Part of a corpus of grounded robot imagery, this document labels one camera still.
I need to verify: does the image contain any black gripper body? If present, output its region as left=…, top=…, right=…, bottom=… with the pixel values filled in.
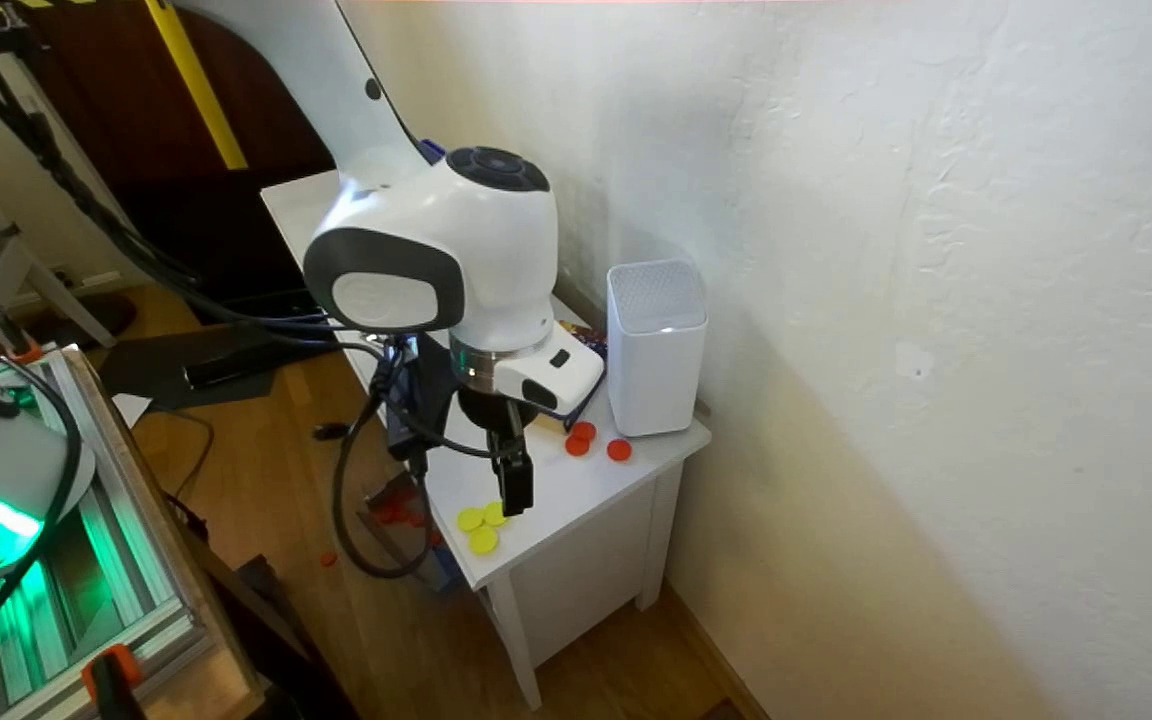
left=449, top=349, right=534, bottom=457

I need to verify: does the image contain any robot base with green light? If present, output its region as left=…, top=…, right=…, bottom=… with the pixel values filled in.
left=0, top=337, right=99, bottom=603

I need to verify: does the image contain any white side table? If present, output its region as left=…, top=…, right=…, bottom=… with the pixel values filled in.
left=254, top=170, right=716, bottom=712

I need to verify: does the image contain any colourful cardboard box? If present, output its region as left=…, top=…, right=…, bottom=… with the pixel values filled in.
left=355, top=474, right=468, bottom=598

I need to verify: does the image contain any white plastic container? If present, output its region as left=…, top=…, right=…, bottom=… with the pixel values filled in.
left=604, top=258, right=712, bottom=439

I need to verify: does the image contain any black flat floor stand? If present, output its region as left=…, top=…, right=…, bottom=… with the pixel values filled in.
left=94, top=317, right=338, bottom=414

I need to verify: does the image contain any yellow pole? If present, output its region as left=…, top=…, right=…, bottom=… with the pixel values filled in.
left=138, top=0, right=252, bottom=175

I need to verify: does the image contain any orange black clamp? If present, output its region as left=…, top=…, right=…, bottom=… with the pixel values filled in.
left=77, top=643, right=153, bottom=720

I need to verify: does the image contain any dark wooden cabinet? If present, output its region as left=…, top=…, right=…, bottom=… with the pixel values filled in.
left=12, top=0, right=338, bottom=334

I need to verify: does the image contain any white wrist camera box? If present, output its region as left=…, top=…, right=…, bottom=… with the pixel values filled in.
left=487, top=317, right=609, bottom=422

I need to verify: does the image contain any black base cable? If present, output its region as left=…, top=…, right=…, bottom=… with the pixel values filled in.
left=0, top=357, right=89, bottom=698

